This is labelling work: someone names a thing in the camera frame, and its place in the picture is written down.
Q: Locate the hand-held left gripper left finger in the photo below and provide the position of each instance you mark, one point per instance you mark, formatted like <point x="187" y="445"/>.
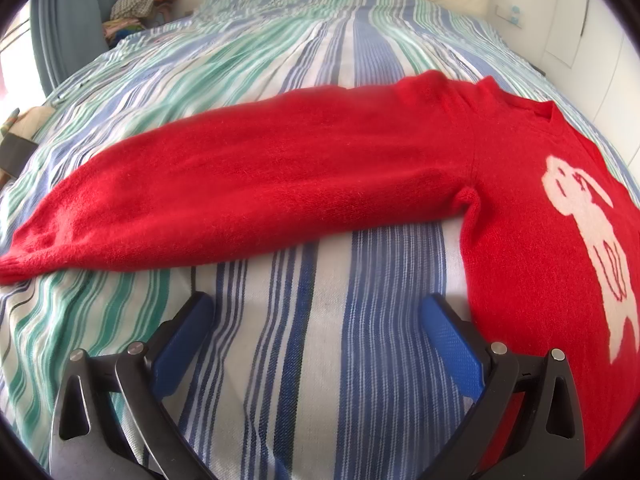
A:
<point x="175" y="355"/>

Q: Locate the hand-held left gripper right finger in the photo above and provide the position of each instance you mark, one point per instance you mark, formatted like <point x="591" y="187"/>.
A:
<point x="450" y="345"/>

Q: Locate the red sweater with white dog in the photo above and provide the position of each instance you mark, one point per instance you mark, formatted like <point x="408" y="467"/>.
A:
<point x="300" y="160"/>

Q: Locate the pile of folded clothes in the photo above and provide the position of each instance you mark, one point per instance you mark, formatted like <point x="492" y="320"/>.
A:
<point x="140" y="2"/>

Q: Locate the beige and black bundle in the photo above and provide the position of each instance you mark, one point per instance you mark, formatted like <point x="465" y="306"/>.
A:
<point x="20" y="135"/>

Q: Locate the striped bed sheet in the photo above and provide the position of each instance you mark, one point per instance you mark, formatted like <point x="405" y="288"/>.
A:
<point x="300" y="50"/>

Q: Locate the blue curtain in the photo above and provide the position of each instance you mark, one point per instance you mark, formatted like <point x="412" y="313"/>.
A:
<point x="75" y="20"/>

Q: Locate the white wall socket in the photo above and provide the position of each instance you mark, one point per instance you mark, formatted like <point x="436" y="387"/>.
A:
<point x="510" y="15"/>

